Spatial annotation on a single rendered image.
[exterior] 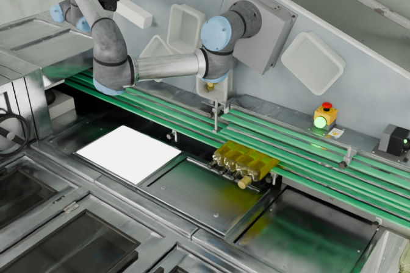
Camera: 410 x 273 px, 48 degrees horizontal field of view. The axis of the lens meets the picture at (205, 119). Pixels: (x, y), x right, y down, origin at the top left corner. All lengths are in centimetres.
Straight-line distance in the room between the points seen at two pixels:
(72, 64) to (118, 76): 87
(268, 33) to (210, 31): 26
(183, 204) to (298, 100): 66
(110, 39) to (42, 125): 99
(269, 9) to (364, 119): 57
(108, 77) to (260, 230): 84
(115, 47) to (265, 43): 62
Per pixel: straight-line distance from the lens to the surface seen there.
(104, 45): 159
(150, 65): 169
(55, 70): 243
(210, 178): 207
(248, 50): 194
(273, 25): 184
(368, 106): 191
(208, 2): 212
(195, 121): 215
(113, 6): 210
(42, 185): 223
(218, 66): 178
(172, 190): 201
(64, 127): 258
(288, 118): 198
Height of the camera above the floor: 238
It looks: 43 degrees down
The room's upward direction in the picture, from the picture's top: 124 degrees counter-clockwise
